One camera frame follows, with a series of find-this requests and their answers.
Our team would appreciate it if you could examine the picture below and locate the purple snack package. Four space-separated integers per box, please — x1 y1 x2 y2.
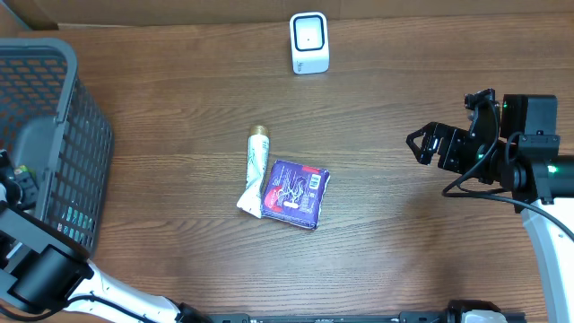
262 160 330 230

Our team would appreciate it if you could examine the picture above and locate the white tube gold cap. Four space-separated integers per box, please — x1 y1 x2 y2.
237 125 269 218

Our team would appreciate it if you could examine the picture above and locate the teal snack pouch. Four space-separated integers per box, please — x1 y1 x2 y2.
57 206 96 247

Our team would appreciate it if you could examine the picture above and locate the green drink carton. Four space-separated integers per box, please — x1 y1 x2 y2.
14 165 29 175

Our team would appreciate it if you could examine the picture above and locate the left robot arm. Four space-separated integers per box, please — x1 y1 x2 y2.
1 150 210 322

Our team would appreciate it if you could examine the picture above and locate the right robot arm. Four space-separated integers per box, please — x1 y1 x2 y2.
406 89 573 322

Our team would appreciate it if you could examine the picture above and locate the white barcode scanner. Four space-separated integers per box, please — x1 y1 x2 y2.
289 12 330 74

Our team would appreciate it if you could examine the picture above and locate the grey plastic mesh basket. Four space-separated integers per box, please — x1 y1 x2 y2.
1 38 114 255

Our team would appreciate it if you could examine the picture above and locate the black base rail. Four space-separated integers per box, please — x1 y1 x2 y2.
205 309 526 323

